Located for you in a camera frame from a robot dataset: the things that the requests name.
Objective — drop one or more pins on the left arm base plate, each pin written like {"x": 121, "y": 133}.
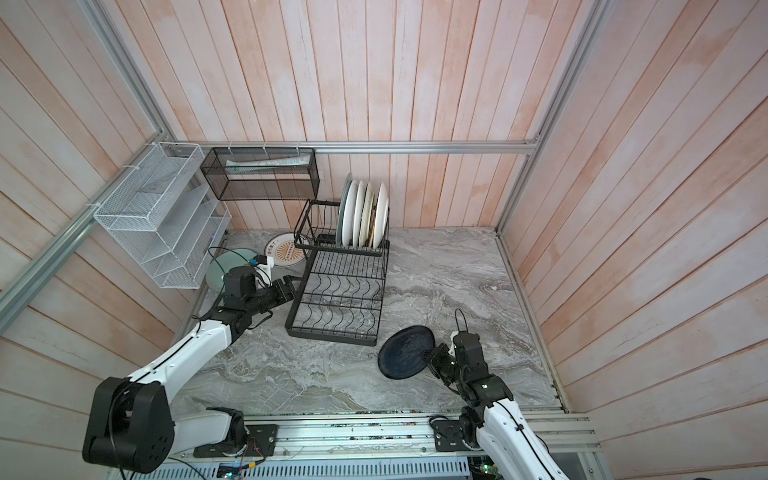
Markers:
{"x": 251, "y": 439}

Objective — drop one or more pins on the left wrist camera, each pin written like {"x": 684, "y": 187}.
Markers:
{"x": 262, "y": 269}

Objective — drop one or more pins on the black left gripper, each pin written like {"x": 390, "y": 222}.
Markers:
{"x": 279, "y": 286}

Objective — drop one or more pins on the white plate orange sunburst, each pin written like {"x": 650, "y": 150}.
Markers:
{"x": 357, "y": 216}
{"x": 283, "y": 250}

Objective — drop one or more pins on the white plate dark green rim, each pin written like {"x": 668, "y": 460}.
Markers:
{"x": 381, "y": 216}

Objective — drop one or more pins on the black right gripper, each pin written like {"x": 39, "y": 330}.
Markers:
{"x": 434, "y": 359}

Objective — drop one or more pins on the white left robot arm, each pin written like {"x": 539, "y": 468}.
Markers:
{"x": 131, "y": 426}

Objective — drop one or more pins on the white mesh wall shelf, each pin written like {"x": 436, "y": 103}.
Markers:
{"x": 165, "y": 222}

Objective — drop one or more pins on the black round plate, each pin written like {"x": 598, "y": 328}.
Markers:
{"x": 403, "y": 355}

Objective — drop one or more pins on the yellow woven plate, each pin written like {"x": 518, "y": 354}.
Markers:
{"x": 372, "y": 222}

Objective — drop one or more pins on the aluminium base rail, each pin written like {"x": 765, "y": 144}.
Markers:
{"x": 400, "y": 435}

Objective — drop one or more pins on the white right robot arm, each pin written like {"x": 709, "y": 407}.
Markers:
{"x": 491, "y": 420}

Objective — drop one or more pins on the black mesh wall basket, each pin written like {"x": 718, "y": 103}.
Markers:
{"x": 261, "y": 173}

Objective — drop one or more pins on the black wire dish rack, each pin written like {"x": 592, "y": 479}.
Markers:
{"x": 341, "y": 292}

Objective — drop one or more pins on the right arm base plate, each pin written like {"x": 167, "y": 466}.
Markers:
{"x": 449, "y": 436}

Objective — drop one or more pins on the aluminium wall frame rail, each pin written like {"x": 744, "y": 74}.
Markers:
{"x": 390, "y": 147}

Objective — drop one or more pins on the pale green leaf plate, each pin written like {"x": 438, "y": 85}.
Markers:
{"x": 223, "y": 262}

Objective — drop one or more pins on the cream plate with berry sprigs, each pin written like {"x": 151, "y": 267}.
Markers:
{"x": 366, "y": 215}

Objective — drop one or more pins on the large grey-green plate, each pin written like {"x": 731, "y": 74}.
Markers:
{"x": 342, "y": 206}

